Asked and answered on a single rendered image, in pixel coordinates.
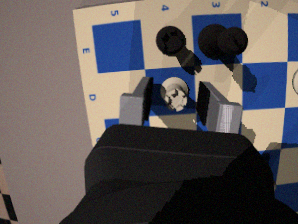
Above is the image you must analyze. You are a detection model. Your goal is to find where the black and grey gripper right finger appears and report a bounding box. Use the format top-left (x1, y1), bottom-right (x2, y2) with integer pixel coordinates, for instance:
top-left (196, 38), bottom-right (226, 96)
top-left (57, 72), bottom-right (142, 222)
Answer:
top-left (196, 81), bottom-right (243, 134)

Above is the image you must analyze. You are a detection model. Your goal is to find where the blue and cream chessboard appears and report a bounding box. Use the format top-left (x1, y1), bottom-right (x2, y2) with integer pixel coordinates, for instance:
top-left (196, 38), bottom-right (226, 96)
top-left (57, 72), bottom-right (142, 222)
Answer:
top-left (73, 0), bottom-right (298, 214)

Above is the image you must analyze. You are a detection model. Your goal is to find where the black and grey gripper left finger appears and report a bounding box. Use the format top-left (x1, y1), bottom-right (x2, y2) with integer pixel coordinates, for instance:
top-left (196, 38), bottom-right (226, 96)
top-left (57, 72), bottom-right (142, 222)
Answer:
top-left (119, 76), bottom-right (153, 126)

